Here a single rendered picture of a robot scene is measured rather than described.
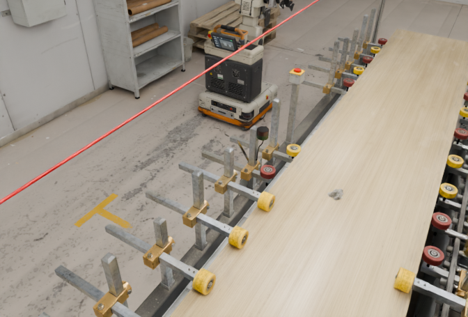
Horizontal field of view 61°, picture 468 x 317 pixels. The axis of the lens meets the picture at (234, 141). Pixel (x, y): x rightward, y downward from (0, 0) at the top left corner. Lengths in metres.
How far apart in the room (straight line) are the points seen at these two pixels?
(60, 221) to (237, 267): 1.91
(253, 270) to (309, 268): 0.22
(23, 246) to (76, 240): 0.35
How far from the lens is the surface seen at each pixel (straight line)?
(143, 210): 3.18
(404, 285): 1.66
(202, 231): 1.87
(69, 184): 3.58
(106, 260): 1.39
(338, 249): 1.76
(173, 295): 1.85
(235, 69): 3.79
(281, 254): 1.69
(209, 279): 1.51
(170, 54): 5.28
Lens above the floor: 2.21
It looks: 35 degrees down
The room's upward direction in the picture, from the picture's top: 1 degrees clockwise
